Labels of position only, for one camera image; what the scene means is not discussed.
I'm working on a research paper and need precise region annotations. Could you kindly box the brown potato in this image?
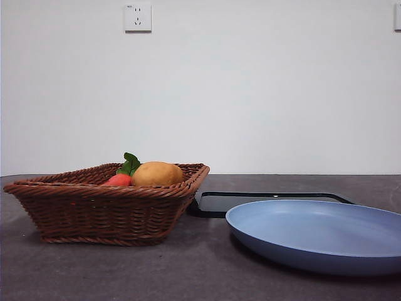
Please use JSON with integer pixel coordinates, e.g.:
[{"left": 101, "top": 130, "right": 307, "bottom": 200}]
[{"left": 131, "top": 161, "right": 184, "bottom": 187}]

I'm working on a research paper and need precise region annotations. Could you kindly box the blue round plate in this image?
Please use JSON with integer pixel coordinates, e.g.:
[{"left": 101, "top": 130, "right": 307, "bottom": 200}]
[{"left": 225, "top": 199, "right": 401, "bottom": 277}]

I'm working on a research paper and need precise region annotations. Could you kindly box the brown wicker basket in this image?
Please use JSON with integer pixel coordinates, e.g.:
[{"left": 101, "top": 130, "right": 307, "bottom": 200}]
[{"left": 3, "top": 162, "right": 211, "bottom": 246}]

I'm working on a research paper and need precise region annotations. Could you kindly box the white wall socket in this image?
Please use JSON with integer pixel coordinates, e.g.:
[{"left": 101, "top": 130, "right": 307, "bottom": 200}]
[{"left": 124, "top": 3, "right": 153, "bottom": 34}]

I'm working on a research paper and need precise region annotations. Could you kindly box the black rectangular tray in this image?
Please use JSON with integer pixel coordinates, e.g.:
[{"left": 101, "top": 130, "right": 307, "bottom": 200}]
[{"left": 187, "top": 191, "right": 357, "bottom": 219}]

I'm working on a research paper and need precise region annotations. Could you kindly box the red carrot with green leaves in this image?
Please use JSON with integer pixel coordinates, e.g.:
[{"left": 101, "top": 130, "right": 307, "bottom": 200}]
[{"left": 101, "top": 152, "right": 142, "bottom": 187}]

